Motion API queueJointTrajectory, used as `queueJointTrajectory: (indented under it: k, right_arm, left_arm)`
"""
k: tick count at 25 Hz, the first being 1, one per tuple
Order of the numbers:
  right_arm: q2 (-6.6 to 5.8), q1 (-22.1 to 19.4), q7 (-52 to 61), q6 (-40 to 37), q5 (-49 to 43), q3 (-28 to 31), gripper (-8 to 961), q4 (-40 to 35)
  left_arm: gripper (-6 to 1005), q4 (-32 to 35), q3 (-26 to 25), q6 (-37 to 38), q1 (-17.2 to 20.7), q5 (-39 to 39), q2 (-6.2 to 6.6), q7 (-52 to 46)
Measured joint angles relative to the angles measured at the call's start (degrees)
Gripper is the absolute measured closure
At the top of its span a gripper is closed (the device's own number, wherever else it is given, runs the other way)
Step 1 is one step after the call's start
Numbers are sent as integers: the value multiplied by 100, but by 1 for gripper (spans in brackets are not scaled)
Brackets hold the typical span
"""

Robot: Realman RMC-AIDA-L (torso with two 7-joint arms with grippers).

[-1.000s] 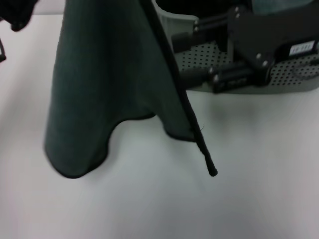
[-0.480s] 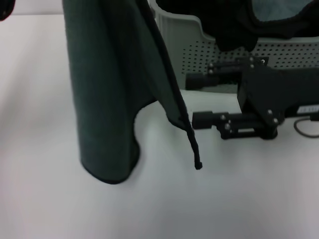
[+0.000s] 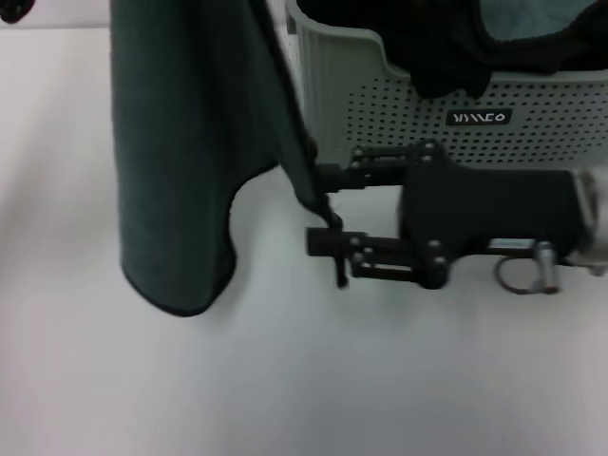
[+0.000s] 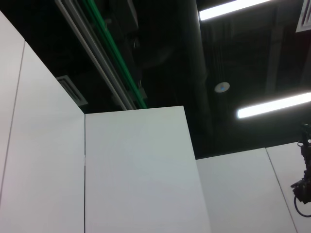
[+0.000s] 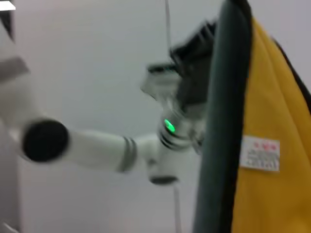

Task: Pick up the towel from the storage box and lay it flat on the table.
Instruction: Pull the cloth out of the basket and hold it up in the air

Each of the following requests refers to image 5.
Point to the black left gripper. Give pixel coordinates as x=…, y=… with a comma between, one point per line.
x=194, y=60

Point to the dark green and yellow towel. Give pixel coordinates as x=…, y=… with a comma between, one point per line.
x=267, y=97

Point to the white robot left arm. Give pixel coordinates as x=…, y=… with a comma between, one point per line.
x=97, y=148

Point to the long ceiling light strip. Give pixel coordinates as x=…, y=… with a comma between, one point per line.
x=7, y=5

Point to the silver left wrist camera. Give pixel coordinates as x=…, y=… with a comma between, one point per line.
x=160, y=82

